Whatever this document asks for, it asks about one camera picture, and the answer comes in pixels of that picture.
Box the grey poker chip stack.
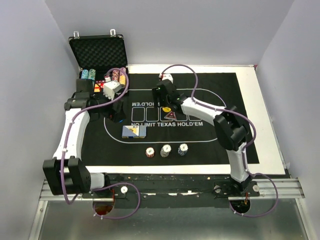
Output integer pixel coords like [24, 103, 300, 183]
[160, 144, 172, 158]

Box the red triangular dealer button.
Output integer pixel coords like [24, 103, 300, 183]
[164, 111, 177, 121]

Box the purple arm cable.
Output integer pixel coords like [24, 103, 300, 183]
[59, 67, 142, 221]
[161, 64, 279, 218]

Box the black aluminium poker case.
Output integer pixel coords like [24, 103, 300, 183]
[68, 29, 129, 88]

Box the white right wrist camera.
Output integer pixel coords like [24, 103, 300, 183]
[159, 73, 174, 83]

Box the blue chip row in case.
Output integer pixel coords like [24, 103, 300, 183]
[80, 69, 89, 79]

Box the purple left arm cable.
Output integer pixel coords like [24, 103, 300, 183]
[59, 67, 142, 221]

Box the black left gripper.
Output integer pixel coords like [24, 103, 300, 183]
[91, 88, 127, 122]

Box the orange chip row in case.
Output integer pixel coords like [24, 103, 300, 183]
[119, 67, 127, 87]

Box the red poker chip stack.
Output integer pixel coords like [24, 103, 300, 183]
[145, 147, 155, 158]

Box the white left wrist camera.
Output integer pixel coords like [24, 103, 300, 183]
[103, 77, 123, 101]

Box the card deck in case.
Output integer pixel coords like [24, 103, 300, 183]
[93, 80, 105, 93]

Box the red chip row in case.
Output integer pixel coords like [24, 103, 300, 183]
[111, 69, 120, 82]

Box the yellow big blind button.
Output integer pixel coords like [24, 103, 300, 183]
[162, 107, 171, 113]

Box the white table board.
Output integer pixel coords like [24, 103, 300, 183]
[87, 65, 286, 175]

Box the blue playing card box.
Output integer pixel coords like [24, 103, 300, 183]
[121, 125, 147, 139]

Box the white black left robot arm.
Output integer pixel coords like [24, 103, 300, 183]
[42, 77, 127, 198]

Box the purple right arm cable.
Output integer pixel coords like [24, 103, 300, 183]
[161, 64, 279, 218]

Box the green chip row in case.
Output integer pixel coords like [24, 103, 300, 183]
[88, 68, 96, 81]

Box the blue poker chip stack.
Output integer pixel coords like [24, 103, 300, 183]
[177, 143, 188, 156]

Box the aluminium rail frame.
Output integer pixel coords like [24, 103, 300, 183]
[29, 175, 311, 240]

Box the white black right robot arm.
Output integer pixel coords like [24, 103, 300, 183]
[152, 79, 253, 196]

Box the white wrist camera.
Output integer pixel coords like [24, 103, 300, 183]
[159, 73, 174, 83]
[103, 77, 123, 101]

